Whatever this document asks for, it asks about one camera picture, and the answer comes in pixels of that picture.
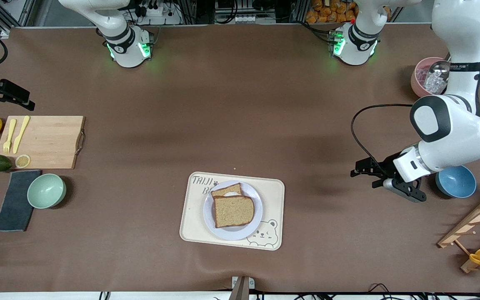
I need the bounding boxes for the pale lavender round plate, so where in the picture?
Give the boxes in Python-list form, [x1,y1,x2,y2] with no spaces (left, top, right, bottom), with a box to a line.
[203,180,263,241]

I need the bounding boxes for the orange snack bags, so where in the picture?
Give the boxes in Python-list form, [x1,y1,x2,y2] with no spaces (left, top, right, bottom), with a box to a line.
[305,0,359,24]

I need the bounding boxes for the white power strip with plugs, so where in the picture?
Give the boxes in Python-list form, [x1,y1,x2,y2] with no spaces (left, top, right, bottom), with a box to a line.
[134,0,182,25]

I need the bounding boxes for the wooden cutting board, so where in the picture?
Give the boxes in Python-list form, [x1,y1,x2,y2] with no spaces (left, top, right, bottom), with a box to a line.
[0,115,86,170]

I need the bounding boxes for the wooden drying rack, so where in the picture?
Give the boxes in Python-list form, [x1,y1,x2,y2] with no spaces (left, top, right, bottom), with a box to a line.
[437,192,480,274]

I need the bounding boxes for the cream bear print tray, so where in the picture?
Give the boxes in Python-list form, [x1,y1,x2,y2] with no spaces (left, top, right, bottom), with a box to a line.
[179,171,285,251]

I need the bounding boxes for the yellow plastic fork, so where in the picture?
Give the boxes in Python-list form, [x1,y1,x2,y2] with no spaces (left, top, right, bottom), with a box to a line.
[3,119,17,154]

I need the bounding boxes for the dark grey cloth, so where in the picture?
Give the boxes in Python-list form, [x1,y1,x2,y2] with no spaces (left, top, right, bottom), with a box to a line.
[0,170,42,232]

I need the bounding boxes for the metal scoop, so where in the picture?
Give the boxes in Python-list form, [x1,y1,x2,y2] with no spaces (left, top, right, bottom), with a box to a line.
[424,52,452,90]

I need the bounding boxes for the pink bowl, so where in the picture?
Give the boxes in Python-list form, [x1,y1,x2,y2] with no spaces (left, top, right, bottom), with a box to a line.
[410,57,451,98]

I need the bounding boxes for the yellow plastic knife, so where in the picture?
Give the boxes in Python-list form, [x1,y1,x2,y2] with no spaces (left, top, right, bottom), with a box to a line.
[13,115,30,154]

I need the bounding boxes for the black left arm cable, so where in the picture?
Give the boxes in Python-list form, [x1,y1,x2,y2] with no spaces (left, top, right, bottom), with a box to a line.
[350,104,414,168]

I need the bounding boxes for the grey metal camera bracket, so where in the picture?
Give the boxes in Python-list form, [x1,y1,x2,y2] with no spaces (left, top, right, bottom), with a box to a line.
[228,276,255,300]

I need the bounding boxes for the blue bowl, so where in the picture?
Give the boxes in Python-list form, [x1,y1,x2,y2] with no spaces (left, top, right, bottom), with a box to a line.
[435,165,477,199]

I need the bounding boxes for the aluminium frame post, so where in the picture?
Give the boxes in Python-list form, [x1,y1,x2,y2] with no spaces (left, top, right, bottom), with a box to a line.
[0,0,36,39]

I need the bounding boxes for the clear ice cube pile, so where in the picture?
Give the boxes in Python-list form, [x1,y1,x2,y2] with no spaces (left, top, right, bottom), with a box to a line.
[416,67,449,95]

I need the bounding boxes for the brown table mat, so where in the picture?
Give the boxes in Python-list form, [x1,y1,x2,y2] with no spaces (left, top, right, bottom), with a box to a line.
[0,23,480,293]

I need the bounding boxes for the mint green bowl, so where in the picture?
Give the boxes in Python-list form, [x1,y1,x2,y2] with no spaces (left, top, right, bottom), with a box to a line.
[27,173,67,209]

